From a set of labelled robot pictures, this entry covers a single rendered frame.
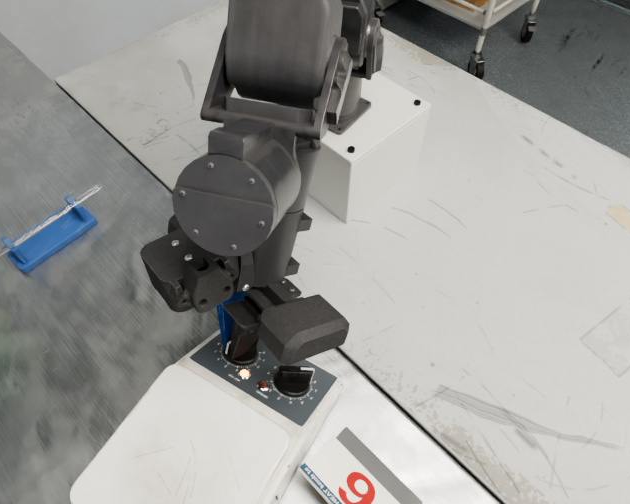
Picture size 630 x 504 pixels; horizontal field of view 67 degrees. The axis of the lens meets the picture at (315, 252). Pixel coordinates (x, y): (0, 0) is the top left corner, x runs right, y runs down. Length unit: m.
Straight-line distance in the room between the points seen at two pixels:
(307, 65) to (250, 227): 0.11
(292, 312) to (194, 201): 0.11
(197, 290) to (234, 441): 0.13
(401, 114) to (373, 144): 0.06
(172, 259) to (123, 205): 0.32
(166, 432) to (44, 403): 0.18
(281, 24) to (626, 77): 2.50
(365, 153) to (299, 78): 0.23
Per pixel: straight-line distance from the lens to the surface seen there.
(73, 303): 0.59
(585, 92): 2.56
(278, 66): 0.31
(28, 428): 0.55
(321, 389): 0.44
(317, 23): 0.30
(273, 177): 0.26
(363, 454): 0.47
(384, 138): 0.54
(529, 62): 2.64
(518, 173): 0.69
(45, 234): 0.65
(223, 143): 0.25
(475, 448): 0.49
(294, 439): 0.40
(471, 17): 2.41
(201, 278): 0.31
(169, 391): 0.41
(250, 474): 0.38
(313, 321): 0.33
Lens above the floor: 1.36
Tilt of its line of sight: 56 degrees down
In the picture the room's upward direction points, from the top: straight up
